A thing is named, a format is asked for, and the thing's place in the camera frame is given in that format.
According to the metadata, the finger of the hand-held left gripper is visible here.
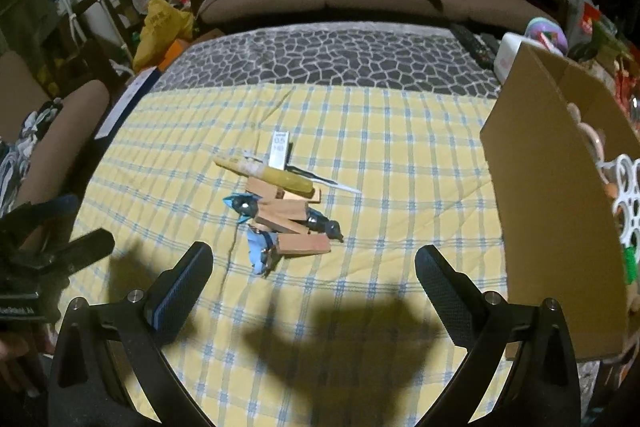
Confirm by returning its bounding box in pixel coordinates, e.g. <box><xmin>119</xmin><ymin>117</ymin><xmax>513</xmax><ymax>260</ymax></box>
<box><xmin>0</xmin><ymin>194</ymin><xmax>82</xmax><ymax>242</ymax></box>
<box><xmin>25</xmin><ymin>228</ymin><xmax>116</xmax><ymax>279</ymax></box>

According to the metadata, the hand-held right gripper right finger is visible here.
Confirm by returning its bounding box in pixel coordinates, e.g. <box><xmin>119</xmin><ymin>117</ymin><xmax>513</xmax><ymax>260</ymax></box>
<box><xmin>414</xmin><ymin>244</ymin><xmax>583</xmax><ymax>427</ymax></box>

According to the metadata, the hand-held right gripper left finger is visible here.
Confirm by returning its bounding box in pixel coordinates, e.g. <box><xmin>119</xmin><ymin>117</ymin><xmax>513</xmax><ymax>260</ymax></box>
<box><xmin>47</xmin><ymin>241</ymin><xmax>215</xmax><ymax>427</ymax></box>

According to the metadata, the brown cardboard box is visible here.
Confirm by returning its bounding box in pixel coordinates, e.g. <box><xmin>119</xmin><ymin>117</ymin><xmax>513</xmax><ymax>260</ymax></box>
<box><xmin>478</xmin><ymin>40</ymin><xmax>640</xmax><ymax>363</ymax></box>

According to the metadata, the white five-ring plastic tray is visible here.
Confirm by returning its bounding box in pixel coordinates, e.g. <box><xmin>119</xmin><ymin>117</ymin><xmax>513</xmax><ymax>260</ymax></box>
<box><xmin>597</xmin><ymin>153</ymin><xmax>640</xmax><ymax>259</ymax></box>

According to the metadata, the person's left hand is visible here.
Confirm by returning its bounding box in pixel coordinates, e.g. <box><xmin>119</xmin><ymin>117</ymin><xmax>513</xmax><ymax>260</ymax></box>
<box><xmin>0</xmin><ymin>336</ymin><xmax>32</xmax><ymax>397</ymax></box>

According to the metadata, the black and white cloth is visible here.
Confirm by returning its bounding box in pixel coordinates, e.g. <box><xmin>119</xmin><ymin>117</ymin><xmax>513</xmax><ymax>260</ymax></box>
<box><xmin>0</xmin><ymin>99</ymin><xmax>64</xmax><ymax>219</ymax></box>

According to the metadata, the brown chair armrest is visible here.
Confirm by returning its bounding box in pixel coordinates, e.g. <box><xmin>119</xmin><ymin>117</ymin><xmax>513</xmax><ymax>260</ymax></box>
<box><xmin>0</xmin><ymin>52</ymin><xmax>112</xmax><ymax>219</ymax></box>

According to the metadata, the light blue toy part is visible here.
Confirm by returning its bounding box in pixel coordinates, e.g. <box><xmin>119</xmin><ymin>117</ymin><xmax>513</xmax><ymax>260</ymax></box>
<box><xmin>247</xmin><ymin>227</ymin><xmax>282</xmax><ymax>279</ymax></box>

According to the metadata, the blue and black toy part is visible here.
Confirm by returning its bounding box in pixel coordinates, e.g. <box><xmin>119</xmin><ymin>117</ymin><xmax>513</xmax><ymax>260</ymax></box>
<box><xmin>222</xmin><ymin>192</ymin><xmax>264</xmax><ymax>224</ymax></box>

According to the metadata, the dark blue toy part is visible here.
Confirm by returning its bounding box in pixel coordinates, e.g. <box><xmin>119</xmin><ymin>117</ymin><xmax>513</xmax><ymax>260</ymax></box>
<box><xmin>304</xmin><ymin>208</ymin><xmax>346</xmax><ymax>244</ymax></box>

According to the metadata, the yellow plaid blanket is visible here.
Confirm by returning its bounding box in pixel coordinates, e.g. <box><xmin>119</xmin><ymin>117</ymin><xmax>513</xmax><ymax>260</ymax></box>
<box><xmin>46</xmin><ymin>84</ymin><xmax>522</xmax><ymax>427</ymax></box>

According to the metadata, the pencil lead case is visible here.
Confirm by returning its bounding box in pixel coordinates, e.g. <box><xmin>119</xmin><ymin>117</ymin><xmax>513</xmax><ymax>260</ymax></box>
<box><xmin>267</xmin><ymin>130</ymin><xmax>294</xmax><ymax>170</ymax></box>

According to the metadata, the yellow plastic bag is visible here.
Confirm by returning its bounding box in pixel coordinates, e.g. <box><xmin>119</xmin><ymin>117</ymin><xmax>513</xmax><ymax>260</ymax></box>
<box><xmin>131</xmin><ymin>0</ymin><xmax>196</xmax><ymax>71</ymax></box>

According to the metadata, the white plastic container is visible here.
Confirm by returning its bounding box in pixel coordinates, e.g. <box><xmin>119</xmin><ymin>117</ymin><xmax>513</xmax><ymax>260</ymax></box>
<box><xmin>494</xmin><ymin>31</ymin><xmax>532</xmax><ymax>81</ymax></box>

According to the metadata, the black remote control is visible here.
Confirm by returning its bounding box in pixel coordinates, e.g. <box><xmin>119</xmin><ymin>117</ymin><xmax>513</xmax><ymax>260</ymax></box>
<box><xmin>449</xmin><ymin>24</ymin><xmax>502</xmax><ymax>68</ymax></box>

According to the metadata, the grey pebble patterned blanket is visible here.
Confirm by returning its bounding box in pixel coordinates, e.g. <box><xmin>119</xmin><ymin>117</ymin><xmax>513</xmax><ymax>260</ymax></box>
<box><xmin>149</xmin><ymin>23</ymin><xmax>502</xmax><ymax>101</ymax></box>

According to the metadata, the purple toy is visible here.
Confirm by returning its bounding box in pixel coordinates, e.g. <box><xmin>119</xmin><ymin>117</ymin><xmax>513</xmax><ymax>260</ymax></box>
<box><xmin>524</xmin><ymin>17</ymin><xmax>569</xmax><ymax>56</ymax></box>

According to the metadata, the black handled craft knife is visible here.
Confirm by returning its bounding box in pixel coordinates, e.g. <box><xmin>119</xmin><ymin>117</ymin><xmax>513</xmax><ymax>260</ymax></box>
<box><xmin>284</xmin><ymin>164</ymin><xmax>363</xmax><ymax>196</ymax></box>

